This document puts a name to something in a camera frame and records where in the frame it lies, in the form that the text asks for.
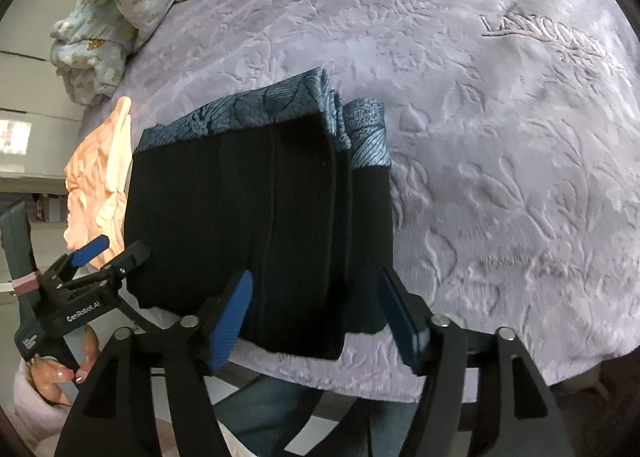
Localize black pants with patterned lining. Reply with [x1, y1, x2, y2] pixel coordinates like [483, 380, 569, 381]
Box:
[124, 68, 393, 361]

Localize pink fuzzy sleeve forearm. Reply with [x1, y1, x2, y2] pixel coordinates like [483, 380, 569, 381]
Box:
[10, 361, 72, 456]

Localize person's left hand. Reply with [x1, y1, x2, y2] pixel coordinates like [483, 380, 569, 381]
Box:
[29, 325, 101, 406]

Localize peach orange garment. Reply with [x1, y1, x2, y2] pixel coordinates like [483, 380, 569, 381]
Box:
[64, 96, 132, 269]

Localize person's blue jeans leg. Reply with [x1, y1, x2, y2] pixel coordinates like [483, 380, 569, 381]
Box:
[214, 376, 323, 456]

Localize white wardrobe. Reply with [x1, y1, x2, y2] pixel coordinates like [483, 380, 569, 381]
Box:
[1, 0, 85, 191]

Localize light floral quilt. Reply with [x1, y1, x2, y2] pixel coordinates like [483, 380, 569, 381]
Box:
[51, 0, 176, 106]

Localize lavender embossed bed cover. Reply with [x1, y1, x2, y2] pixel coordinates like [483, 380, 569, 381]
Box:
[82, 0, 639, 383]

